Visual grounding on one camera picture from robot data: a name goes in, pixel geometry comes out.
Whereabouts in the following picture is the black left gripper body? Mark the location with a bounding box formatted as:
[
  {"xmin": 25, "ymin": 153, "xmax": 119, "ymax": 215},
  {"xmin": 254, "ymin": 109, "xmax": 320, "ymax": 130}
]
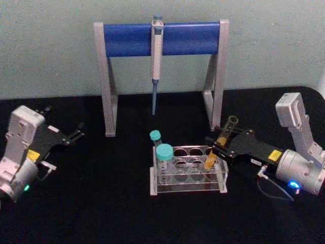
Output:
[{"xmin": 26, "ymin": 123, "xmax": 70, "ymax": 165}]

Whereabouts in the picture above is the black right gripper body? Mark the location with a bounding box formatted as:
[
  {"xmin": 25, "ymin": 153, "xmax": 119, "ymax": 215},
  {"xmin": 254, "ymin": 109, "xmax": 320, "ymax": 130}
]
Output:
[{"xmin": 226, "ymin": 131, "xmax": 284, "ymax": 171}]

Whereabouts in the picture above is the tube with yellow liquid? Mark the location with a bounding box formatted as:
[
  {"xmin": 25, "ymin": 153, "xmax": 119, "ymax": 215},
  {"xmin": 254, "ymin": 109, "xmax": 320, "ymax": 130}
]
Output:
[{"xmin": 203, "ymin": 115, "xmax": 241, "ymax": 170}]

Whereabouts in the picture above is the clear plastic tube rack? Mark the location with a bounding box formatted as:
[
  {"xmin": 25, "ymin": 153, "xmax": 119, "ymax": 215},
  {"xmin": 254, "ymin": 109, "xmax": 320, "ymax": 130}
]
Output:
[{"xmin": 149, "ymin": 145, "xmax": 229, "ymax": 196}]

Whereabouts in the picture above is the large tube with teal cap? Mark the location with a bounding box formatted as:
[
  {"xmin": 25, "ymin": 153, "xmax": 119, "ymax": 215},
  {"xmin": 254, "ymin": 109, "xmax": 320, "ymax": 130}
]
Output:
[{"xmin": 155, "ymin": 143, "xmax": 174, "ymax": 185}]

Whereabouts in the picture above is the small tube with teal cap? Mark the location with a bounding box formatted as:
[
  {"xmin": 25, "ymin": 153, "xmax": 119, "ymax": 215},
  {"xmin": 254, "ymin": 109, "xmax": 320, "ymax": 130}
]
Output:
[{"xmin": 149, "ymin": 130, "xmax": 166, "ymax": 153}]

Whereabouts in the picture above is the black table cloth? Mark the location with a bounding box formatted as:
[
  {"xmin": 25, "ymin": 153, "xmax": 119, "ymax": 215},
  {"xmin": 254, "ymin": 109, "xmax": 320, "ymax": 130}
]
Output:
[{"xmin": 0, "ymin": 86, "xmax": 325, "ymax": 244}]

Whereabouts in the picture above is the grey and blue pipette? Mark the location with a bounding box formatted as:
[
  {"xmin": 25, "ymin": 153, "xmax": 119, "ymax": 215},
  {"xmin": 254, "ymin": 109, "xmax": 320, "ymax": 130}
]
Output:
[{"xmin": 151, "ymin": 14, "xmax": 165, "ymax": 116}]

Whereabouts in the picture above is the grey stand with blue bar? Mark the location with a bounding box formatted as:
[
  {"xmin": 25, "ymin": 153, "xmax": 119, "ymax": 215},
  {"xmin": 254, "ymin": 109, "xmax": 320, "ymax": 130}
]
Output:
[{"xmin": 93, "ymin": 19, "xmax": 230, "ymax": 138}]

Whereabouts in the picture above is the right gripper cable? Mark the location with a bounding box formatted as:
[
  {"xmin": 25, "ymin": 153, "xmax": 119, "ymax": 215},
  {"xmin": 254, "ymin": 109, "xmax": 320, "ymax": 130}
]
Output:
[{"xmin": 256, "ymin": 164, "xmax": 297, "ymax": 202}]

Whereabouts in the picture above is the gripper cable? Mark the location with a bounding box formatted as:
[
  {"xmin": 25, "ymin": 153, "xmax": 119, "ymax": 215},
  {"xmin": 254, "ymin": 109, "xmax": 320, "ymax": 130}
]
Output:
[
  {"xmin": 35, "ymin": 161, "xmax": 57, "ymax": 182},
  {"xmin": 256, "ymin": 164, "xmax": 297, "ymax": 202}
]

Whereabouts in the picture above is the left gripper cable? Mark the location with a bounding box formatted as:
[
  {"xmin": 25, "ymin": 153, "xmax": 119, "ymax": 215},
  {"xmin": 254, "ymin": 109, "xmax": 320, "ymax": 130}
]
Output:
[{"xmin": 35, "ymin": 161, "xmax": 57, "ymax": 182}]

